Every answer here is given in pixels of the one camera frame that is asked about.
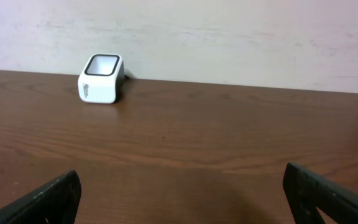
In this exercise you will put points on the white barcode scanner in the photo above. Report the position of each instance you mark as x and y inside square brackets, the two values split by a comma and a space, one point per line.
[102, 79]

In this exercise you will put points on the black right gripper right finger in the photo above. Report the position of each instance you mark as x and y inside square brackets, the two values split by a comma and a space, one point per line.
[308, 193]

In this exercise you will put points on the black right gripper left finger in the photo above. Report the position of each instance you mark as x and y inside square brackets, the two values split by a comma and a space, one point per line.
[56, 201]

